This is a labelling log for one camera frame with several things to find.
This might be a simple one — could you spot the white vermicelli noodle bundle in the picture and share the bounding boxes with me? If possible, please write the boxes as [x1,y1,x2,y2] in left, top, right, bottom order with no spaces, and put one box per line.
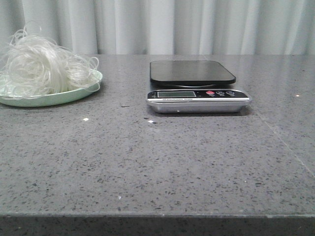
[0,21,102,100]

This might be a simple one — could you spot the black silver kitchen scale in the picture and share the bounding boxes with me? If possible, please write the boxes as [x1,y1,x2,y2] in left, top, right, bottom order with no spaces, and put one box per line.
[146,60,251,113]

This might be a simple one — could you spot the light green round plate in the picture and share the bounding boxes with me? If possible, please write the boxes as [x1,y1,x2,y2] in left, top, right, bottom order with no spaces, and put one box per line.
[0,71,103,108]

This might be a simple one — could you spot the white pleated curtain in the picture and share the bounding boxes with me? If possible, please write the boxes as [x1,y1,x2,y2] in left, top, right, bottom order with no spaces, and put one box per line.
[0,0,315,55]

